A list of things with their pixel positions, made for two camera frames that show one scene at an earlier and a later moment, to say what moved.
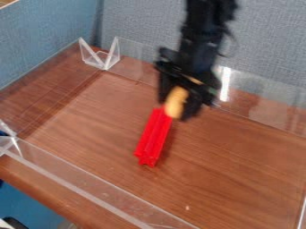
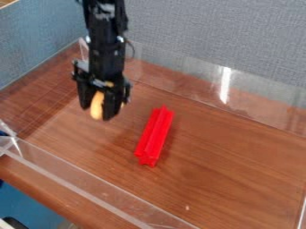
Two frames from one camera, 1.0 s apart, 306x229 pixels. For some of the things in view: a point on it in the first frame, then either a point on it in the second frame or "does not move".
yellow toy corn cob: x=175 y=97 → x=97 y=106
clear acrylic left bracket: x=8 y=139 does not move
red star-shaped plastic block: x=153 y=135 does not move
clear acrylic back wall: x=265 y=100 does not move
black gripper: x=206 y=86 → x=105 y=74
